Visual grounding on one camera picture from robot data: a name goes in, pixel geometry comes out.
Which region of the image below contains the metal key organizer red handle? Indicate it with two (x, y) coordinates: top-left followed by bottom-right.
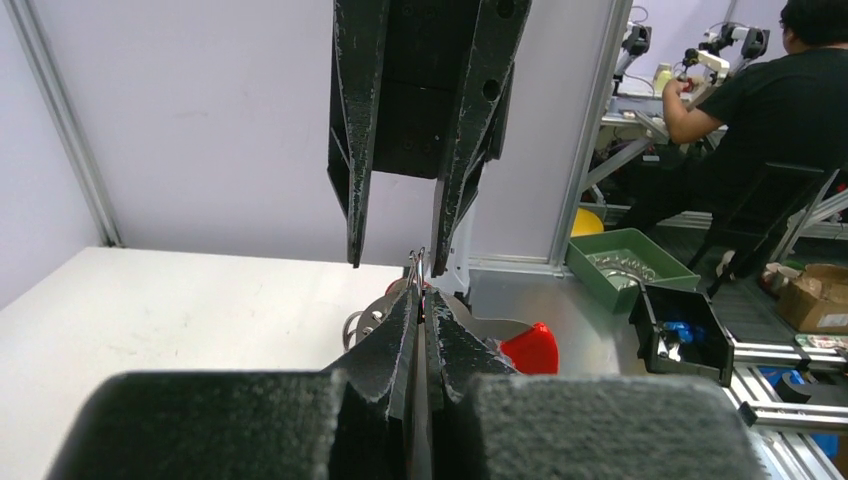
(341, 248), (561, 376)

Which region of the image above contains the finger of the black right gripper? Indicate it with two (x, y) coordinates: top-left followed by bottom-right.
(430, 1), (532, 277)
(331, 1), (390, 268)

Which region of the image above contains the cardboard box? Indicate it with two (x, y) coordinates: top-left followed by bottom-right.
(776, 264), (847, 335)

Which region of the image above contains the person in black shirt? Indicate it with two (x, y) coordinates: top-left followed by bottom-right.
(616, 0), (847, 232)

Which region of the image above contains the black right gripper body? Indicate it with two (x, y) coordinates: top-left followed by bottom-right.
(328, 1), (515, 200)

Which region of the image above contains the green plastic bin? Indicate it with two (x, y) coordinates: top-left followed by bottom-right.
(565, 229), (700, 314)

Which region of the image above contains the yellow round object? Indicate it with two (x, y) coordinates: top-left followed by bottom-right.
(571, 208), (605, 237)

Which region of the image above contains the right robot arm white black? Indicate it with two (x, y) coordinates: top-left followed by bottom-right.
(327, 1), (531, 295)

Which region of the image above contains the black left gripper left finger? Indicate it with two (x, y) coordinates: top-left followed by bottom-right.
(49, 288), (419, 479)

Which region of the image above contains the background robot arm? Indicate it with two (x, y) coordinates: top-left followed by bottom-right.
(612, 21), (771, 97)

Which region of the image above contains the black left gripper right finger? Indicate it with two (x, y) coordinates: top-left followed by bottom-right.
(424, 290), (766, 479)

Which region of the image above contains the black plastic bin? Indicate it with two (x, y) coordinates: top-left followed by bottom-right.
(629, 284), (735, 388)

